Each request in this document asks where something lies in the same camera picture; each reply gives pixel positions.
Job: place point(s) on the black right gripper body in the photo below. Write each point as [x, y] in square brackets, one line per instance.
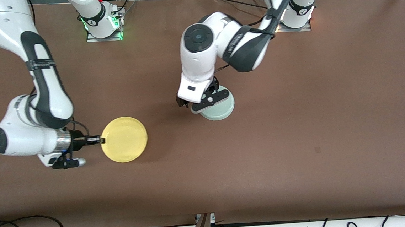
[77, 141]

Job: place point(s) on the pale green round plate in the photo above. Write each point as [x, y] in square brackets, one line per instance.
[220, 113]

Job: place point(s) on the yellow round plate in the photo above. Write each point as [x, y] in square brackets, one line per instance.
[124, 139]

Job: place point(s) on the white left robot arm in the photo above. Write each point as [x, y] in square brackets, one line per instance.
[198, 56]

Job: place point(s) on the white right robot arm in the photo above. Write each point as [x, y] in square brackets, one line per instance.
[3, 20]

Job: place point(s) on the brown table cover sheet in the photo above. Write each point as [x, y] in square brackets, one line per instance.
[207, 177]

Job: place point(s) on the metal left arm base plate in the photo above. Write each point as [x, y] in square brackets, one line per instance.
[294, 29]

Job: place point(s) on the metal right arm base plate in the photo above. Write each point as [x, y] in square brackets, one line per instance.
[104, 39]

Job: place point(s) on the silver corner bracket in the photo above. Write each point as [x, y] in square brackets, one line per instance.
[212, 216]

